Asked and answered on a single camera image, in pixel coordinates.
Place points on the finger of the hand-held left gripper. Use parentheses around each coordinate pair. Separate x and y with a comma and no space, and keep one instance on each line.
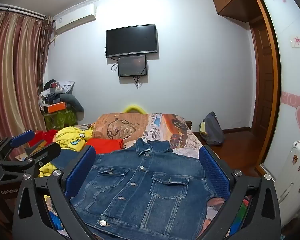
(48,151)
(22,138)

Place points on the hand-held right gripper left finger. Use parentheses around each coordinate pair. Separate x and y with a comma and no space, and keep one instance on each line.
(80,170)

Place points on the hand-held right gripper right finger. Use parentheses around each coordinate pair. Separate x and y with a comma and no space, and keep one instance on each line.
(215,172)

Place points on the blue denim jacket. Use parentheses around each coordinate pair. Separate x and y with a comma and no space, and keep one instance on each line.
(140,180)

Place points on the pile of clothes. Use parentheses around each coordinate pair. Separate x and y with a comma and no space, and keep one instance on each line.
(52,92)

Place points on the dark red cloth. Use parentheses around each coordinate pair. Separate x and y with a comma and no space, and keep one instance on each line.
(43,137)

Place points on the yellow cartoon cloth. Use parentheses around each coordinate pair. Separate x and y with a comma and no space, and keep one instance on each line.
(70,137)

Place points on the green patterned bag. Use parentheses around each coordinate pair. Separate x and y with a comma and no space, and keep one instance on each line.
(60,120)

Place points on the orange-red cloth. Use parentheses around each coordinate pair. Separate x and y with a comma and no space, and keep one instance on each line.
(105,146)

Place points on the grey bag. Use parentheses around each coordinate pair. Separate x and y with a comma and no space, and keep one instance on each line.
(213,130)

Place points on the orange box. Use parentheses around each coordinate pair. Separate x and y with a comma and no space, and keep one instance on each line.
(56,107)

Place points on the grey neck pillow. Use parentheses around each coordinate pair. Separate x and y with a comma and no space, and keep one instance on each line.
(73,102)

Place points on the striped red curtain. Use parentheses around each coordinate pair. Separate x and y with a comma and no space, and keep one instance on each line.
(12,80)

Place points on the bed with printed cover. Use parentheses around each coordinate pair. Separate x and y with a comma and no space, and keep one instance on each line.
(165,130)

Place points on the white appliance with stickers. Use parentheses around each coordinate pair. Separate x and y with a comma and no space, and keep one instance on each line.
(295,170)

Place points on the yellow hoop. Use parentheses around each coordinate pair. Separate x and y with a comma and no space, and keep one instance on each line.
(133,108)

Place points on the brown wooden door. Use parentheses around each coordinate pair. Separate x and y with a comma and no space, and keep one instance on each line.
(263,92)

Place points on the white wardrobe sliding door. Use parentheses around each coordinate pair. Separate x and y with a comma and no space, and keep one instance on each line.
(290,80)

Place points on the white air conditioner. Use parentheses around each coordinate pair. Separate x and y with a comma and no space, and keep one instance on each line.
(73,20)

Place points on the wooden overhead cabinet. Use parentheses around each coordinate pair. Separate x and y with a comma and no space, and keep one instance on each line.
(232,0)

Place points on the small black wall monitor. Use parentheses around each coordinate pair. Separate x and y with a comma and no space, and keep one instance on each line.
(132,65)

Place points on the curtain rail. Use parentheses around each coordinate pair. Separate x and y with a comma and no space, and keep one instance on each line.
(20,11)

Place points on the black wall television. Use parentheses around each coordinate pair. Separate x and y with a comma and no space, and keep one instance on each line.
(131,40)

